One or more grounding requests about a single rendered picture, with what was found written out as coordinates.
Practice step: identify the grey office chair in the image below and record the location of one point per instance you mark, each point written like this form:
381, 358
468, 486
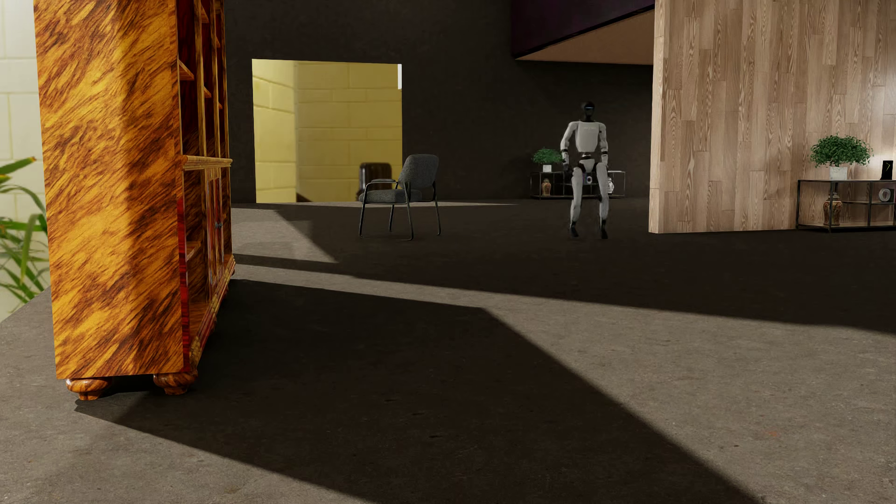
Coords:
413, 183

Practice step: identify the dark brown armchair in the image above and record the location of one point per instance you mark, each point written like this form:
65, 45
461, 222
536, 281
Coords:
374, 175

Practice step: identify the brown ceramic vase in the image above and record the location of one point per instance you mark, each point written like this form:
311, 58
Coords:
546, 187

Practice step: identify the black metal console table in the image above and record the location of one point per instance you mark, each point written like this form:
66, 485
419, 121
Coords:
553, 183

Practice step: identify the small potted green plant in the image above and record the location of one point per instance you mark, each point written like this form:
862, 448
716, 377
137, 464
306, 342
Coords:
547, 157

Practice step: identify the white humanoid robot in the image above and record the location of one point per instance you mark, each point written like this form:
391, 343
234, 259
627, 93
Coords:
586, 140

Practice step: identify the orange wooden shelf cabinet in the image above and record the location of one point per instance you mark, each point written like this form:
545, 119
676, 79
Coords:
112, 196

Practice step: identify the brown patterned vase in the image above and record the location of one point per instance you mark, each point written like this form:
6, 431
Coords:
832, 209

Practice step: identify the bushy potted green plant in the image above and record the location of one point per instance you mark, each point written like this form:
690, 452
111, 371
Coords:
840, 151

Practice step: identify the black glass console table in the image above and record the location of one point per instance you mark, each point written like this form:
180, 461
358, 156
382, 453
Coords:
854, 203

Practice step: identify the green palm plant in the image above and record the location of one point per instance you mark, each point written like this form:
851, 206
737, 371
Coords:
21, 238

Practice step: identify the black picture frame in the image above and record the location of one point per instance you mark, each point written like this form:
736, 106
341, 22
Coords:
887, 169

